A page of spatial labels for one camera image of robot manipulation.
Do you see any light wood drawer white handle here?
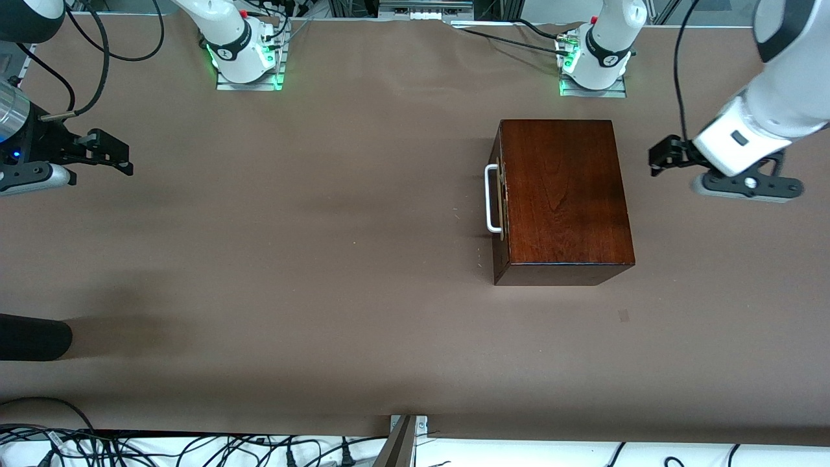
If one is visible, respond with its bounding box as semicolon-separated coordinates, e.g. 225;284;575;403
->
485;126;511;273

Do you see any dark brown wooden cabinet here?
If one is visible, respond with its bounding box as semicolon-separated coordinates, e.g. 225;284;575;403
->
493;119;636;287

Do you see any black cylindrical object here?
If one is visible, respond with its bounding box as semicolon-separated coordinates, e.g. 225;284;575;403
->
0;313;73;362

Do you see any black equipment box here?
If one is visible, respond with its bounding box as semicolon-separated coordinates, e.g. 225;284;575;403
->
473;0;523;21

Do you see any brown paper table cover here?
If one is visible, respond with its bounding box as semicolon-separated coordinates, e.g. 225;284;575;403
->
0;13;830;448

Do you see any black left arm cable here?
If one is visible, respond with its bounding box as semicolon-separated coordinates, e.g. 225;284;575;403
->
673;0;702;142

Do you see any aluminium side rail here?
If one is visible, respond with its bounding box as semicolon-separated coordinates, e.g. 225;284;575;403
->
12;40;34;88

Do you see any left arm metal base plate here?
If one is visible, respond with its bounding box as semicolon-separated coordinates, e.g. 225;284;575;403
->
559;73;628;99

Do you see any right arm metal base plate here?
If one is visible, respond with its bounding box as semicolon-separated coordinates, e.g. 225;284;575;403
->
216;39;286;91

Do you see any black base cable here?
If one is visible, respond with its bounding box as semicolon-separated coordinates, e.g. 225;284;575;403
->
514;18;571;43
454;27;571;54

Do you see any black floor cable loop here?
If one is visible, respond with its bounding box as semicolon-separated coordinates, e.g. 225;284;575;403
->
0;396;97;434

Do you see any silver corner bracket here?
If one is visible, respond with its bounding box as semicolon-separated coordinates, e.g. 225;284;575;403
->
389;415;429;437

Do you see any grey metal post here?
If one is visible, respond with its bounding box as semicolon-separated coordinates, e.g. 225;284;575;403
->
373;415;419;467

